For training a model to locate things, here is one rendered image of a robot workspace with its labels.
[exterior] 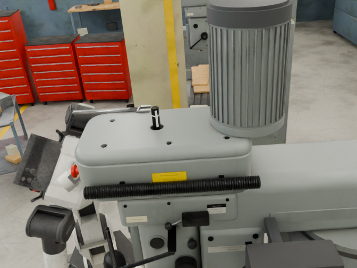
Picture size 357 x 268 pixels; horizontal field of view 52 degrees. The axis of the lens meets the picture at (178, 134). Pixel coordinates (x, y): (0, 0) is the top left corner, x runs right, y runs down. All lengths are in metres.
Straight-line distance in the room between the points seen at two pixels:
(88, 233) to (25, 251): 1.70
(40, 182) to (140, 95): 1.56
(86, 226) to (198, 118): 1.09
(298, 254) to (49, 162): 0.96
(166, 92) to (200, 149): 1.95
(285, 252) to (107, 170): 0.47
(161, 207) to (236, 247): 0.27
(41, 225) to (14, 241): 2.31
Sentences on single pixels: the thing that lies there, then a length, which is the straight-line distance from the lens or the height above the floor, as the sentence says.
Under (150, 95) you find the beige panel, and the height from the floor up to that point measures 1.26.
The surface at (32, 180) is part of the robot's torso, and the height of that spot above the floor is 1.59.
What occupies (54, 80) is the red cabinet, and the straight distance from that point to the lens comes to 6.19.
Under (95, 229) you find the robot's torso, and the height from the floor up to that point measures 1.06.
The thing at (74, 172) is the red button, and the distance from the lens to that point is 1.13.
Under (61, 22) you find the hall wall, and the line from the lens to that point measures 10.57.
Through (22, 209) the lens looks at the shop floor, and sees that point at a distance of 4.14.
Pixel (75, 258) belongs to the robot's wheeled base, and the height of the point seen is 0.57.
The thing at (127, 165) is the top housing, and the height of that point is 1.85.
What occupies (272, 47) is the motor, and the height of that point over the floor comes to 2.12.
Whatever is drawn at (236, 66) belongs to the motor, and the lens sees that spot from 0.88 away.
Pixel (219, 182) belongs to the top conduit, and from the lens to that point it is 0.94.
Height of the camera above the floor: 2.37
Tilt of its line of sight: 29 degrees down
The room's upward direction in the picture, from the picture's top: 5 degrees counter-clockwise
